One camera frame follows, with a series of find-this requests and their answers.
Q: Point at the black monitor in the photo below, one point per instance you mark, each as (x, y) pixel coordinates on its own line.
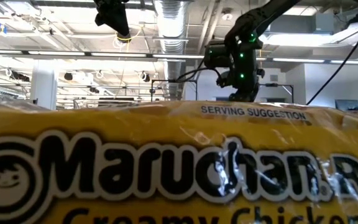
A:
(348, 105)

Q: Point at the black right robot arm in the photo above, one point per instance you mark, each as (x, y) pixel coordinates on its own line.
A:
(259, 15)

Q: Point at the black metal stand frame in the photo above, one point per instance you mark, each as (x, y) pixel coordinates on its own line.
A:
(278, 84)

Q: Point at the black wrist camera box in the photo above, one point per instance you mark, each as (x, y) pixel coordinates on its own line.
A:
(217, 54)

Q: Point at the long white light strip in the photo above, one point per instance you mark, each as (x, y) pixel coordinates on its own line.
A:
(300, 60)
(57, 53)

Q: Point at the white pillar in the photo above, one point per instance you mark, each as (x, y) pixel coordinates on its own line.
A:
(43, 87)

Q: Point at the silver ventilation duct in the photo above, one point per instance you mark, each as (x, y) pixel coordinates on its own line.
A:
(174, 25)

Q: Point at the yellow Creamy Chicken ramen pack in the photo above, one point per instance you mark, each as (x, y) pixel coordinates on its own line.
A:
(179, 174)

